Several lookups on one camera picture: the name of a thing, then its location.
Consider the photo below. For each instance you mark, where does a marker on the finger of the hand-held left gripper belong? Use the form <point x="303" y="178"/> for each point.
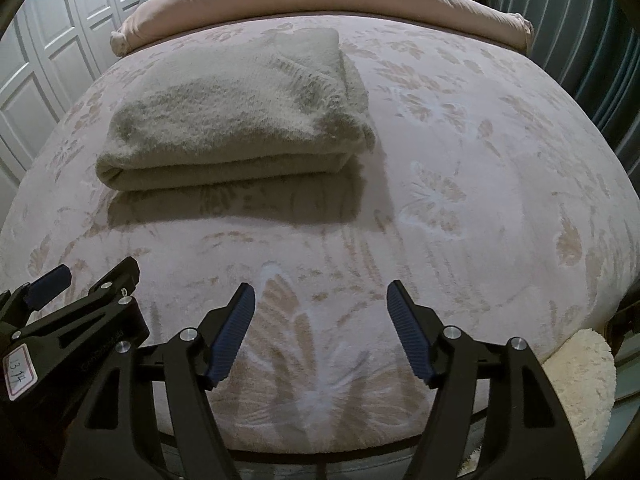
<point x="50" y="287"/>
<point x="110" y="285"/>

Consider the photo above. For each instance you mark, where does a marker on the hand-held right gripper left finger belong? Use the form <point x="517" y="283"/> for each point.
<point x="230" y="340"/>

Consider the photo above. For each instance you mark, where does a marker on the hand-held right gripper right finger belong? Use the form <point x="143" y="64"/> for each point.
<point x="407" y="335"/>

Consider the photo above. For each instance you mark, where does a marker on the white sweater with black hearts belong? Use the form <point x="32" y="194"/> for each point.
<point x="225" y="110"/>

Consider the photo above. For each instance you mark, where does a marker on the cream fluffy fleece garment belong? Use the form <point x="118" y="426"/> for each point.
<point x="575" y="385"/>

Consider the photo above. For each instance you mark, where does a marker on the floral bed blanket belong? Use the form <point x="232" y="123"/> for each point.
<point x="450" y="160"/>

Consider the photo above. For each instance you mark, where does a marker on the white panelled wardrobe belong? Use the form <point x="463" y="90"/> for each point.
<point x="55" y="50"/>

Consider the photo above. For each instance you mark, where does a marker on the blue-grey pleated curtain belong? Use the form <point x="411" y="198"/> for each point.
<point x="575" y="35"/>

